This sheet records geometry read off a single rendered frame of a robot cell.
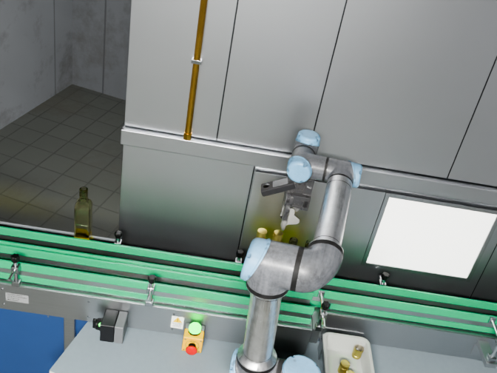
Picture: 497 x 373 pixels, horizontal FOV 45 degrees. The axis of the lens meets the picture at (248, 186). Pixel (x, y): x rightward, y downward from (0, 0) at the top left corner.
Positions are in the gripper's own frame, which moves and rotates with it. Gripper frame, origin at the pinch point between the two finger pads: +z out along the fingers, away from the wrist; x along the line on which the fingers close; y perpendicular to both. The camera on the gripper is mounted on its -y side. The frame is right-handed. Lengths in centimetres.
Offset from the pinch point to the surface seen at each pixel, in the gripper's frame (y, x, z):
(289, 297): 8.4, -6.4, 27.9
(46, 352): -78, -13, 68
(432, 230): 57, 12, 2
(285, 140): -3.0, 14.8, -23.7
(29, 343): -84, -13, 64
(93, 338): -58, -22, 46
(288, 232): 5.3, 11.6, 12.5
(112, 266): -56, -6, 26
